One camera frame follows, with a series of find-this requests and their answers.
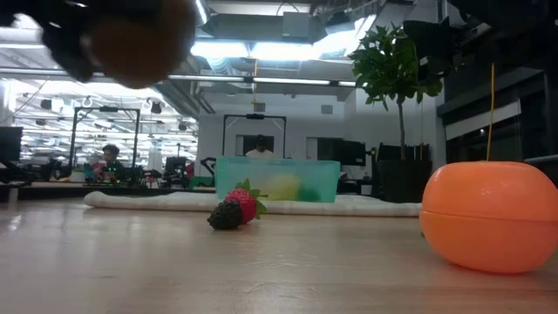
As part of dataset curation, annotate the white plaid cloth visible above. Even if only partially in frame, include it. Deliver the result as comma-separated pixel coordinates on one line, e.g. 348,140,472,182
83,190,423,218

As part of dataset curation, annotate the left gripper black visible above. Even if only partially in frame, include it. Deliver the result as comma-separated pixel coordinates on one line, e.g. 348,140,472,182
0,0,104,84

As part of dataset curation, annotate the orange toy fruit with stem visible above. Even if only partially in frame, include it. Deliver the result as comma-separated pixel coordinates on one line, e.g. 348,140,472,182
420,160,558,275

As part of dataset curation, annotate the long ceiling light bar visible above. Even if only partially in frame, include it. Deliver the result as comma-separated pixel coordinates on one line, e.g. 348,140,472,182
167,72,358,87

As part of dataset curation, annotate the person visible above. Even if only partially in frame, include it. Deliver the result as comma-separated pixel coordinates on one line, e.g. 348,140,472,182
245,133,276,159
98,143,127,182

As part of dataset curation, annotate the brown toy kiwi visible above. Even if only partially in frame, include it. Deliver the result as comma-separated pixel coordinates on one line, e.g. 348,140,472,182
89,0,197,91

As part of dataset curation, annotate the dark toy blackberry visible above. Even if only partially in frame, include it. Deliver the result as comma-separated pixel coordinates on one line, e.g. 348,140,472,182
207,199,245,231

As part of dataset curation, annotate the yellow toy bell pepper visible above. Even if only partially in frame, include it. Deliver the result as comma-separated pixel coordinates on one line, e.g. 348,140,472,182
265,173,323,202

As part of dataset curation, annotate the teal translucent plastic container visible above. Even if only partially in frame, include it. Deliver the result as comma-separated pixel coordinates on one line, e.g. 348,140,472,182
214,155,342,204

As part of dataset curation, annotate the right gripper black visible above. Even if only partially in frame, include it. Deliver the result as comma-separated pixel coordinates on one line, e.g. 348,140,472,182
403,0,524,82

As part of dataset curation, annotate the black office chair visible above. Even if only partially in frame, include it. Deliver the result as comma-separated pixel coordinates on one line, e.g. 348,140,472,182
163,155,189,188

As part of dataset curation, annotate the black computer monitor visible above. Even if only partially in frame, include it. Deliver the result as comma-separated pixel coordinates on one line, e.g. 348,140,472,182
330,137,367,167
0,126,24,162

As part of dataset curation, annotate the red toy strawberry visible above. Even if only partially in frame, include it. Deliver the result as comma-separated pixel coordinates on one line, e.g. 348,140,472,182
222,178,269,225

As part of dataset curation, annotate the black metal frame stand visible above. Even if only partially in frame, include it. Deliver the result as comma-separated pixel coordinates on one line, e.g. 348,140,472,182
222,113,288,159
69,106,141,180

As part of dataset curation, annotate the green leafy potted tree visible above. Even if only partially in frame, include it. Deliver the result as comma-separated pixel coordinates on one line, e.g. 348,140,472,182
348,24,446,160

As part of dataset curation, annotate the black plant pot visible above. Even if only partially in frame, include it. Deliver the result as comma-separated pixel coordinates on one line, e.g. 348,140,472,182
377,159,432,204

